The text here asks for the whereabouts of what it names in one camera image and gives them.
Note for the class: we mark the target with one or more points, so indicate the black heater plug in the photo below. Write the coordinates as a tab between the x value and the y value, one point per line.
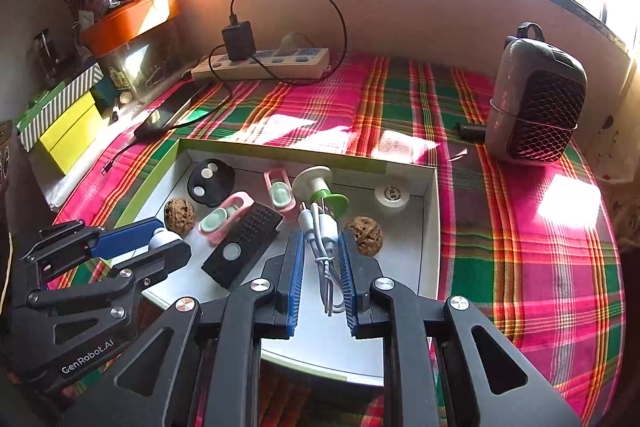
470	132

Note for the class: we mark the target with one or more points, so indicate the white ball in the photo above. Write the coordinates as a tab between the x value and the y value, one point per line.
162	239

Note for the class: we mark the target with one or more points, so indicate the green printed tin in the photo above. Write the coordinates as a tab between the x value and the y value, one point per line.
118	82

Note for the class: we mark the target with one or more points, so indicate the plaid blanket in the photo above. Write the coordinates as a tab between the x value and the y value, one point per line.
525	257

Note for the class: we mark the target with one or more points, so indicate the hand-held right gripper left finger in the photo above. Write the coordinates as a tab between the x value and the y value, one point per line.
296	287

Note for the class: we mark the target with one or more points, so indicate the white plastic sheet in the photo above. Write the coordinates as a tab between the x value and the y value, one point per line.
65	187

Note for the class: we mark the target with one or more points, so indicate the green and white cardboard box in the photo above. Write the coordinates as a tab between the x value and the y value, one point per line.
400	257

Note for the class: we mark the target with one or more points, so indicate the black power adapter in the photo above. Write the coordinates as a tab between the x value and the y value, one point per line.
239	39

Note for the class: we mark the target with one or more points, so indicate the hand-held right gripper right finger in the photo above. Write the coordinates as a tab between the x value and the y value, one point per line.
350	292

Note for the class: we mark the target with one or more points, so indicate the dark glass jar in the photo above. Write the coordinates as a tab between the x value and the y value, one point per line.
46	54

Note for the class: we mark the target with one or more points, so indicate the grey portable heater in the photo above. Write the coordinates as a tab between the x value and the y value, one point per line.
530	107

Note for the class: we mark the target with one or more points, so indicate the black round case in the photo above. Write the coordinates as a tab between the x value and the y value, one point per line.
220	187

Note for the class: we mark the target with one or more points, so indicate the black power bank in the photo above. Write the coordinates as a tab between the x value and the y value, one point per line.
170	109

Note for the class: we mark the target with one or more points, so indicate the white round jar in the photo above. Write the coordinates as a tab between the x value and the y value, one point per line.
394	194

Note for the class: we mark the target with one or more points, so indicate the black rectangular remote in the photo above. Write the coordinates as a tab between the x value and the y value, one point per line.
245	237

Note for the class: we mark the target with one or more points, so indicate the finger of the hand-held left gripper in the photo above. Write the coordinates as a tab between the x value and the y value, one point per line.
160	259
125	238

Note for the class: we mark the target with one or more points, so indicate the orange tray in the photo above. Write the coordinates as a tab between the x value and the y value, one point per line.
132	19

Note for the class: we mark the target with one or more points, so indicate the pink clip with mint pad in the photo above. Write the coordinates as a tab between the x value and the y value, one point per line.
215	222
280	194

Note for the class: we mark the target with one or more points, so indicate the brown walnut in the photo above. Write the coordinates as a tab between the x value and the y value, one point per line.
365	234
179	217

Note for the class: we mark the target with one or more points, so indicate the cream dotted curtain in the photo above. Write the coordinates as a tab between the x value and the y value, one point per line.
620	147

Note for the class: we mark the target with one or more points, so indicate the white power strip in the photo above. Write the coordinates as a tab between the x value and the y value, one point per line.
300	62

